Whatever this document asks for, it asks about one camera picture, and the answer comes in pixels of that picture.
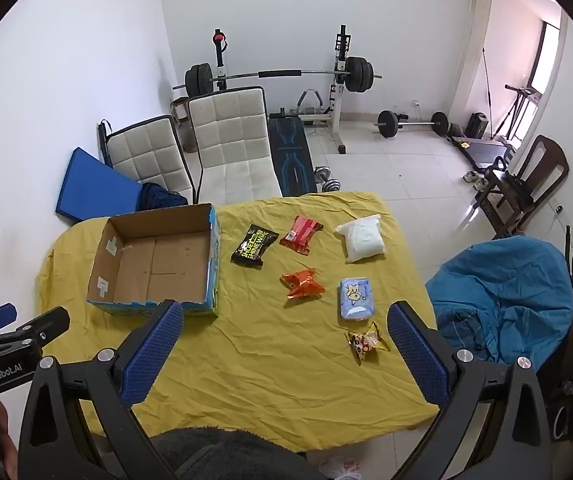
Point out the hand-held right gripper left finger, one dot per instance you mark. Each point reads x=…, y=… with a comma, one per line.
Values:
x=154, y=352

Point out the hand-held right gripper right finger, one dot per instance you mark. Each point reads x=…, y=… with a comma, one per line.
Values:
x=416, y=355

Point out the cardboard box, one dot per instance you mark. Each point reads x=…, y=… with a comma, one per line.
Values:
x=161, y=265

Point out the white soft pack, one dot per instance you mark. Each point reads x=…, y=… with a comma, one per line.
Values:
x=362, y=239

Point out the orange snack packet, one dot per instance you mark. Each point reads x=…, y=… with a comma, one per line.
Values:
x=302, y=285

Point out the black snack packet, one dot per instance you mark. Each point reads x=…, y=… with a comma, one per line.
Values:
x=252, y=246

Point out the red snack packet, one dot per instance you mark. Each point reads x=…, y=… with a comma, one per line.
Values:
x=300, y=234

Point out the small yellow cartoon snack packet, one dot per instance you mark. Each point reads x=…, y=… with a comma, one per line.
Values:
x=365, y=342

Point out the blue tissue pack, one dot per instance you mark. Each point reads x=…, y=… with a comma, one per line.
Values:
x=356, y=300

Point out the blue bean bag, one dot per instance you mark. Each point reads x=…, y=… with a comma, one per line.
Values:
x=506, y=295

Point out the yellow tablecloth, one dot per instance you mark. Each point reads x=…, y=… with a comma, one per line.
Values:
x=276, y=350

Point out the white plastic bag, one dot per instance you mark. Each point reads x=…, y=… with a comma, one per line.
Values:
x=341, y=469

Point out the dark blue cloth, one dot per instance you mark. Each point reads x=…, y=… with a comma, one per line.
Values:
x=159, y=197

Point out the pair of shoes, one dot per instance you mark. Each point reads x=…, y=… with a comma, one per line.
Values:
x=474, y=180

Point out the chrome dumbbell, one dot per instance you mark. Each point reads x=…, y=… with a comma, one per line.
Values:
x=331, y=185
x=323, y=173

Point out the small white padded chair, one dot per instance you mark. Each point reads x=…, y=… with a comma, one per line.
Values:
x=144, y=152

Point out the treadmill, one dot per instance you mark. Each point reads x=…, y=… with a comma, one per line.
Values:
x=486, y=150

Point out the large white padded chair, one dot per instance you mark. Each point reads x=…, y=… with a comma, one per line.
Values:
x=231, y=150

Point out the dark wooden chair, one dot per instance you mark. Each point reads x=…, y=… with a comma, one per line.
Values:
x=541, y=170

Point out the short barbell with black plates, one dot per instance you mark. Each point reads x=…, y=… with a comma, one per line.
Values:
x=389, y=123

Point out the brown wooden stool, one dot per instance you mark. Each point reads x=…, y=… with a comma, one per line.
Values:
x=182, y=120

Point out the black and blue weight bench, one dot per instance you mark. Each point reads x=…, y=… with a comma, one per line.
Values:
x=290, y=155

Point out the black speaker box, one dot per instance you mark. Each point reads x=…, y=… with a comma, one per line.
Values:
x=477, y=125

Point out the racked barbell with black plates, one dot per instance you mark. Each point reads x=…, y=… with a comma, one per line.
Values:
x=279, y=73

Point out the window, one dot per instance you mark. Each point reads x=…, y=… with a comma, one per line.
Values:
x=546, y=57

